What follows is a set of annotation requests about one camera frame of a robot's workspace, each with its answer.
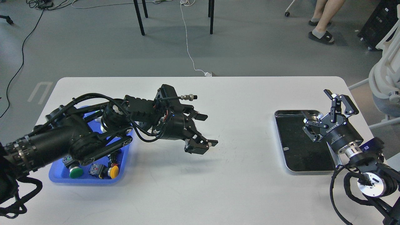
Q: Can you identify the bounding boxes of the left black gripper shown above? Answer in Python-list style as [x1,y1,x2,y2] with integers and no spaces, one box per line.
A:
[161,108,218,155]

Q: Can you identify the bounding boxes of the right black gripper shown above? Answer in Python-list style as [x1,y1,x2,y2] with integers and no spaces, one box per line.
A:
[302,89,364,154]

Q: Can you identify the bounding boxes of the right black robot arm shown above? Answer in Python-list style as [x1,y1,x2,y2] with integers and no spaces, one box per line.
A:
[303,89,400,225]

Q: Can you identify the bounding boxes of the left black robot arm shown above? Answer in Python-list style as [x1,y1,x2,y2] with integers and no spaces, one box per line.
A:
[1,84,218,219]

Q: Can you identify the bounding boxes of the silver metal tray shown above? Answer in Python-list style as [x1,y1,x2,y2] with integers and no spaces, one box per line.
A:
[274,110,342,175]

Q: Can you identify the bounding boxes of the white office chair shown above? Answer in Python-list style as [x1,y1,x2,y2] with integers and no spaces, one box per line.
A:
[348,21,400,130]

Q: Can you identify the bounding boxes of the person legs with sandals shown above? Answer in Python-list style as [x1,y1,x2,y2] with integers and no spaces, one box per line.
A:
[308,0,345,45]

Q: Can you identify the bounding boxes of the white chair caster leg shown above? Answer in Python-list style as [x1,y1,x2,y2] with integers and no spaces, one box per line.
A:
[284,0,296,17]

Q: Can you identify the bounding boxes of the black equipment case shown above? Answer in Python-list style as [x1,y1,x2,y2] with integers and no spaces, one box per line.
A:
[357,0,399,50]

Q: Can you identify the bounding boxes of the black table legs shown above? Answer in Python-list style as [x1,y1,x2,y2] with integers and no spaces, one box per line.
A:
[134,0,216,36]

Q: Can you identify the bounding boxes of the blue plastic tray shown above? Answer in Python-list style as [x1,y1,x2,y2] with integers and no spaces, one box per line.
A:
[48,106,133,185]

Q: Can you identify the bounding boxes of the black push button switch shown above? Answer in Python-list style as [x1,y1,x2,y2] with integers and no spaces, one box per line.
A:
[107,150,121,168]

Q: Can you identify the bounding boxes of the yellow push button switch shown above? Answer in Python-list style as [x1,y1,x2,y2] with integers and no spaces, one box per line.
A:
[88,163,119,179]

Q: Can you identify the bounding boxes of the white cable on floor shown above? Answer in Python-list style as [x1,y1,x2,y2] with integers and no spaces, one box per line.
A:
[180,0,213,77]

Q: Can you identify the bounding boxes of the green push button switch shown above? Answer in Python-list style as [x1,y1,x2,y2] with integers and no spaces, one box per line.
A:
[62,156,84,178]

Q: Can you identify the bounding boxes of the black cable on floor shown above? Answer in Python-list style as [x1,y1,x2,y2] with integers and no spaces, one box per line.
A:
[0,0,72,118]

